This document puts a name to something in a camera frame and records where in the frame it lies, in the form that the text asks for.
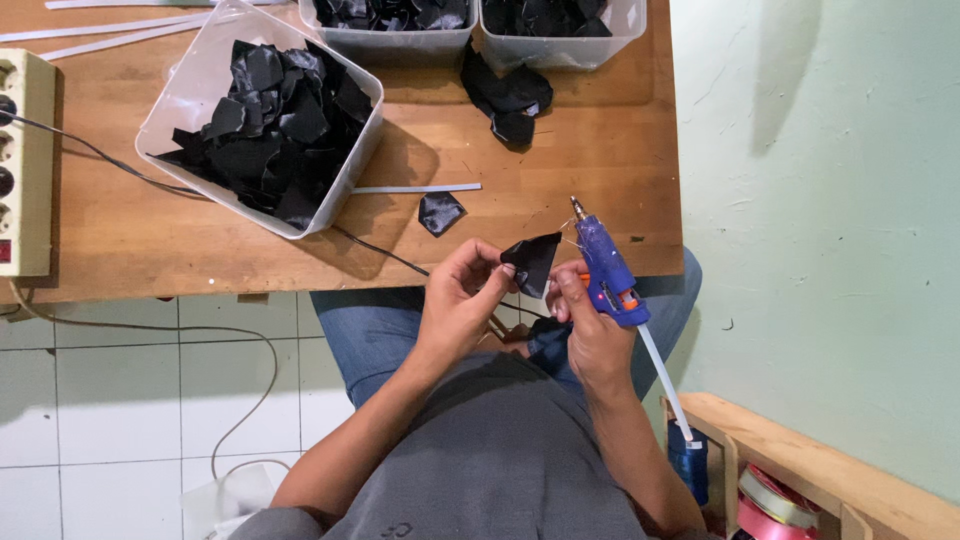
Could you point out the person's left hand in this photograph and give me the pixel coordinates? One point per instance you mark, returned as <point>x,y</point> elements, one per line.
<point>450,307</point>

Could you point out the white flat strip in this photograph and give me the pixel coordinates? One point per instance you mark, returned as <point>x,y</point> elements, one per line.
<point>120,40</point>
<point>112,4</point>
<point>105,27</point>
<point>416,188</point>

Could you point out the person's grey shirt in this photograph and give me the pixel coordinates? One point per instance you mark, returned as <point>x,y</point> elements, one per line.
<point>495,457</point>

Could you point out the large clear plastic container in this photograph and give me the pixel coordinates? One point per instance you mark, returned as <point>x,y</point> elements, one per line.
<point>195,75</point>

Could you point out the person's blue jeans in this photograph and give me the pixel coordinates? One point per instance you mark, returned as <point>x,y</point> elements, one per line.
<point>375,330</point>

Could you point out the pink ribbon spool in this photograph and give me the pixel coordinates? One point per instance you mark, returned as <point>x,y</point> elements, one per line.
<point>776,510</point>

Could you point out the blue ribbon spool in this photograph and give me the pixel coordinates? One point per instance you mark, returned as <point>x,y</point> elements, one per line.
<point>690,469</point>

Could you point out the black satin petal piece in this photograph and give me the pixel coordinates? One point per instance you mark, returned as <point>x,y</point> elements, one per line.
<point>441,212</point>

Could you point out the cream power strip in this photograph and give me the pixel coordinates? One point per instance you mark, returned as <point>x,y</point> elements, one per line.
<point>26,165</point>

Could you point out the blue hot glue gun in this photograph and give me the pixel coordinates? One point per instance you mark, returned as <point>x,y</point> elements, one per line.
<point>606,264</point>

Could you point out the pile of black fabric scraps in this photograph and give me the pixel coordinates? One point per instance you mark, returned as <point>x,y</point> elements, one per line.
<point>506,97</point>

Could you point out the heap of black satin pieces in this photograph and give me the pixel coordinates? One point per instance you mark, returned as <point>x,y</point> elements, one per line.
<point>544,16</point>
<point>394,13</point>

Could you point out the wooden shelf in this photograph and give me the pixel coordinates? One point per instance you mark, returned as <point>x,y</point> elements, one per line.
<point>810,457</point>

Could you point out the person's right hand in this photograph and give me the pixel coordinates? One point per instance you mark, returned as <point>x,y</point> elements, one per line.
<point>600,352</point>

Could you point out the heap of black satin squares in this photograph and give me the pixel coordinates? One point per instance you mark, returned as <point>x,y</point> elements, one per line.
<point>277,127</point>

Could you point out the white plastic bag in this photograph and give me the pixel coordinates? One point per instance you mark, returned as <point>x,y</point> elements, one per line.
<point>225,499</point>

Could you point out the translucent white glue stick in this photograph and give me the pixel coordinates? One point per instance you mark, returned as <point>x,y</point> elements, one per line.
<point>664,379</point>

